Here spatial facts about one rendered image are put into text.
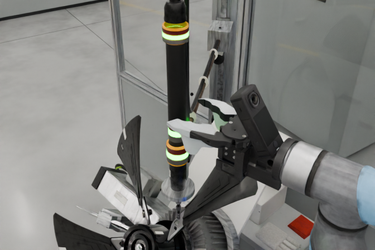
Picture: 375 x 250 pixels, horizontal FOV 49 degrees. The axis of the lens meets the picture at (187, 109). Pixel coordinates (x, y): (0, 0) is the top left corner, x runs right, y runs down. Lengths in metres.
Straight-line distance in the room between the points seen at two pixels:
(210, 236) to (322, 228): 0.55
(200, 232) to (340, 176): 0.62
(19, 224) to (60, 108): 1.38
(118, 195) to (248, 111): 0.81
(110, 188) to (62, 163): 1.96
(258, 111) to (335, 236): 0.22
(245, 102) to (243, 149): 0.08
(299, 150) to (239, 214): 0.63
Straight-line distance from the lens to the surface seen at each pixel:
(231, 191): 0.96
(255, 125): 0.64
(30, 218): 2.98
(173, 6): 0.66
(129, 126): 1.19
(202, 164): 1.33
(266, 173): 0.69
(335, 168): 0.63
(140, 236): 1.08
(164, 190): 0.87
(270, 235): 1.58
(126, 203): 1.34
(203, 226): 1.18
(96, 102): 4.00
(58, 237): 1.34
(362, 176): 0.63
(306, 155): 0.64
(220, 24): 1.35
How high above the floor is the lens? 2.06
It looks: 33 degrees down
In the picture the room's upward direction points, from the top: straight up
